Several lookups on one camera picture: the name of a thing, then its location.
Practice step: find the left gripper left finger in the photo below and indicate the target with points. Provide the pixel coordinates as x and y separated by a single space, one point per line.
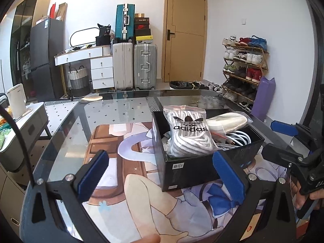
42 220

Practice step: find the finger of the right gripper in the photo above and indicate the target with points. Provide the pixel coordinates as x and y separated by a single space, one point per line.
281 156
288 129

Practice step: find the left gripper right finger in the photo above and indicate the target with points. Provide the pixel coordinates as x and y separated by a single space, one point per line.
277 219

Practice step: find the bagged white adidas socks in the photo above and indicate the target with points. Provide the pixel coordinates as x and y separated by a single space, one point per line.
189 133

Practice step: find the black cardboard box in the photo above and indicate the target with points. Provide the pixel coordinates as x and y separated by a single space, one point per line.
178 173

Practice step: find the person's right hand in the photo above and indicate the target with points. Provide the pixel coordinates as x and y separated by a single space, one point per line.
301 199

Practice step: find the person's left hand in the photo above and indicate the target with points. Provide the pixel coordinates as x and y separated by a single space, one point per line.
153 238

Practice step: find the purple bag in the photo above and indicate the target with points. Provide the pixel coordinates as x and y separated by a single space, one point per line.
263 99

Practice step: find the shoe rack with shoes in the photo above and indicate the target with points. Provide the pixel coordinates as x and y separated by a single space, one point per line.
245 64

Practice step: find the grey tv cabinet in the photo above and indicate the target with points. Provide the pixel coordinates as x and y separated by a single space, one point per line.
31 127

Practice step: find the white electric kettle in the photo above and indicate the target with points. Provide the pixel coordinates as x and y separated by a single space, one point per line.
17 100

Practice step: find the woven laundry basket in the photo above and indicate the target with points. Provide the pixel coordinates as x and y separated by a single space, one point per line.
80 82

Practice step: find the wooden door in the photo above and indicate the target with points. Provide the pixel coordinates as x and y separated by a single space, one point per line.
184 40

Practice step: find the silver suitcase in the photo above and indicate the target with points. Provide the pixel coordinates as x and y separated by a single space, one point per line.
145 66

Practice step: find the white drawer desk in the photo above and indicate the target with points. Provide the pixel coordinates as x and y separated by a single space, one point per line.
100 64

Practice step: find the stack of shoe boxes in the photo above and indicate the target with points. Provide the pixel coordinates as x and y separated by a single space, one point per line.
142 29

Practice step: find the black refrigerator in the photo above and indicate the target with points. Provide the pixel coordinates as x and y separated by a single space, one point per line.
46 41

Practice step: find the white suitcase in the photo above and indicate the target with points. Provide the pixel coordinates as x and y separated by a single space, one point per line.
123 65

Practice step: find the oval desk mirror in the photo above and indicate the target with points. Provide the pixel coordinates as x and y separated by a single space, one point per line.
84 37

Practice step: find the black bag on desk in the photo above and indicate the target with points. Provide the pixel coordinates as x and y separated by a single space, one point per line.
103 39

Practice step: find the teal suitcase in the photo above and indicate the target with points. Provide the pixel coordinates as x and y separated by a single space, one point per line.
124 23

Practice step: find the dark glass wardrobe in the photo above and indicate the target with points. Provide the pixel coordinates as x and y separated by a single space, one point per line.
27 13

